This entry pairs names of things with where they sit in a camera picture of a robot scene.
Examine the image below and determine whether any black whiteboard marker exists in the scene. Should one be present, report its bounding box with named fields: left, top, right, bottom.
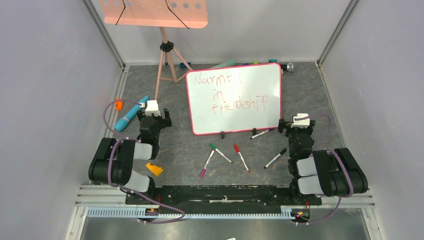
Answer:
left=263, top=148, right=287, bottom=169

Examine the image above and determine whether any blue whiteboard marker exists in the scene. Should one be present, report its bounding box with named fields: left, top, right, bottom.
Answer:
left=249, top=129, right=273, bottom=140

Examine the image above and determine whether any pink framed whiteboard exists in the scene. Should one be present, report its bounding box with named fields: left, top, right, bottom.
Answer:
left=185, top=63, right=283, bottom=136

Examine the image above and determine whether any red whiteboard marker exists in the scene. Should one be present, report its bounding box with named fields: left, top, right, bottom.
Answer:
left=233, top=143, right=251, bottom=173

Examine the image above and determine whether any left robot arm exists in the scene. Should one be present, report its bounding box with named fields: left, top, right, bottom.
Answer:
left=88, top=108, right=172, bottom=204

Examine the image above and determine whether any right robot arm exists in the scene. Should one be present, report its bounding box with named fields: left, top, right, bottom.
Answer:
left=277, top=118, right=369, bottom=204

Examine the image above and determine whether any green whiteboard marker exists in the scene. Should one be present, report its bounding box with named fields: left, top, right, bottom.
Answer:
left=209, top=143, right=233, bottom=164

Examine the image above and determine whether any purple whiteboard marker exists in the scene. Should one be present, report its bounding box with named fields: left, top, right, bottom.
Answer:
left=199, top=149, right=215, bottom=178

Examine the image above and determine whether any orange stair toy block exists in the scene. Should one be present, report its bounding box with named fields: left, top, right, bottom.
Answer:
left=145, top=163, right=164, bottom=177

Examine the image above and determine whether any black microphone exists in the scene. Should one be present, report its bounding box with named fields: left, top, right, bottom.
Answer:
left=280, top=62, right=294, bottom=73

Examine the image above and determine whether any mint green cylinder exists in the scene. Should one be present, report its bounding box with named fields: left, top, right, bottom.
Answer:
left=211, top=59, right=236, bottom=69

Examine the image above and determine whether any pink music stand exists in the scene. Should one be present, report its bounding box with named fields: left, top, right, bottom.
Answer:
left=100, top=0, right=208, bottom=100

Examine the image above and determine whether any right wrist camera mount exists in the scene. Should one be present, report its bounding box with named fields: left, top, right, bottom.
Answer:
left=290, top=113, right=311, bottom=129

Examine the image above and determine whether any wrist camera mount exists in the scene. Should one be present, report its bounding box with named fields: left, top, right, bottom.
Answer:
left=140, top=100, right=162, bottom=117
left=290, top=113, right=311, bottom=129

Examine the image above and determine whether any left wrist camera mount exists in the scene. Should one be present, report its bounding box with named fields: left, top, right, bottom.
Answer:
left=140, top=100, right=162, bottom=117

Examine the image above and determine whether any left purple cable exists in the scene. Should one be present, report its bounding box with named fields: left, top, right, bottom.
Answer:
left=102, top=99, right=186, bottom=225

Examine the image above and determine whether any orange toy block at wall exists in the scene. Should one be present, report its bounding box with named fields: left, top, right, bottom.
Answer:
left=114, top=97, right=124, bottom=111

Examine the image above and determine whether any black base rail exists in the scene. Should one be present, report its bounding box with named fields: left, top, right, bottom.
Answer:
left=145, top=185, right=322, bottom=215

